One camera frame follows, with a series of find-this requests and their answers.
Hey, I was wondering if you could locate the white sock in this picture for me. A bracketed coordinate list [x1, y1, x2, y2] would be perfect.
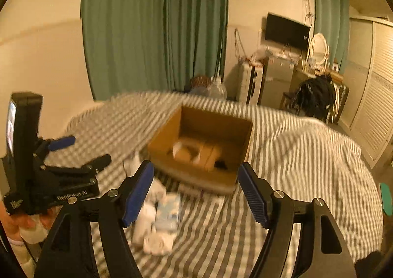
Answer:
[132, 178, 178, 256]

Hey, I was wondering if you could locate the person's left hand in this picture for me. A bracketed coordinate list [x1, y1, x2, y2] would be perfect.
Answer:
[1, 201, 59, 241]

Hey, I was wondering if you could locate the phone on left gripper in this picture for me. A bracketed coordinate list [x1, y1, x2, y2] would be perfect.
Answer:
[6, 101, 17, 154]

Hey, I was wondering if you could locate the blue tissue pack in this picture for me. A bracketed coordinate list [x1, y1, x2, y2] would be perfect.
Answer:
[154, 192, 181, 233]

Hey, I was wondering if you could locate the white plush toy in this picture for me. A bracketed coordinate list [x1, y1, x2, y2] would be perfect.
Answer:
[172, 138, 205, 164]

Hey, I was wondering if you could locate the cardboard box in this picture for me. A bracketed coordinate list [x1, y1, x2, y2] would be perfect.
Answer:
[147, 105, 253, 196]

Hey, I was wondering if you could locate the teal slipper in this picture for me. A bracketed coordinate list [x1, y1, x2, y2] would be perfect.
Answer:
[379, 183, 393, 216]

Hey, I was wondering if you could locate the white louvred wardrobe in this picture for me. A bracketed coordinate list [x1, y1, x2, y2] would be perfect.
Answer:
[339, 16, 392, 168]

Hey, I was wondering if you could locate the clear water jug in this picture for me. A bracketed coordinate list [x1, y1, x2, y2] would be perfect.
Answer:
[207, 75, 227, 100]

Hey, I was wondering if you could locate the white suitcase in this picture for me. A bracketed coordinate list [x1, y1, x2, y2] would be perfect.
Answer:
[237, 62, 263, 105]

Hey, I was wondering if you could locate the silver mini fridge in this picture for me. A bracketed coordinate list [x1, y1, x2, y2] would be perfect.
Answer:
[258, 56, 295, 109]

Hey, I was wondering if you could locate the wooden vanity desk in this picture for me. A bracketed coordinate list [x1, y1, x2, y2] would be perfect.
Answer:
[290, 66, 344, 91]

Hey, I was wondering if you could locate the large green curtain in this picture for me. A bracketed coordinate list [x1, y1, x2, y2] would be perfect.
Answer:
[81, 0, 228, 101]

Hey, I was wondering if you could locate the oval vanity mirror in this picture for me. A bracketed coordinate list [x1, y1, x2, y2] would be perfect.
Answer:
[307, 33, 330, 67]

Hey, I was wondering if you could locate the narrow green curtain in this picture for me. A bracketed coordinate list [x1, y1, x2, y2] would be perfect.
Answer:
[314, 0, 350, 74]

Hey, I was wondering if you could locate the black wall television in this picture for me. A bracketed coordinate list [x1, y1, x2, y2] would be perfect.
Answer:
[265, 13, 310, 51]

